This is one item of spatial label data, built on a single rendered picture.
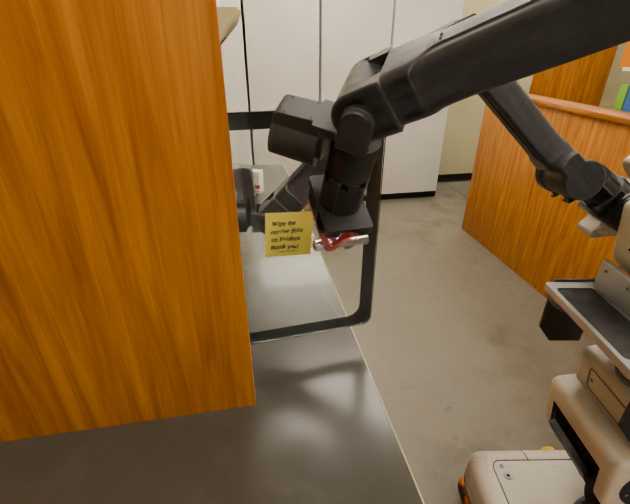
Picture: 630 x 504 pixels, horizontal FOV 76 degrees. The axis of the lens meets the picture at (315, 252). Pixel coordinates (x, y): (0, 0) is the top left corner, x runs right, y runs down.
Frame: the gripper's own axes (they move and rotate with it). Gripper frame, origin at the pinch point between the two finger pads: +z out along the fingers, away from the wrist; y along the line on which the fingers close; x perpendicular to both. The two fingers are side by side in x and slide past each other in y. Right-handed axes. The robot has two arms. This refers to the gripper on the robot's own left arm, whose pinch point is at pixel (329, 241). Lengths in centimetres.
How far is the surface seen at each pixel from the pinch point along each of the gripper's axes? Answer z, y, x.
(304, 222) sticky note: 0.5, -4.6, -2.8
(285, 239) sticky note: 2.9, -3.5, -5.9
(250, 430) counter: 19.7, 20.1, -14.8
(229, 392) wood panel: 18.6, 14.0, -17.3
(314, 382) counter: 22.5, 14.0, -2.6
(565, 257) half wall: 124, -59, 185
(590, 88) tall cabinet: 155, -279, 402
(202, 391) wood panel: 18.0, 13.2, -21.4
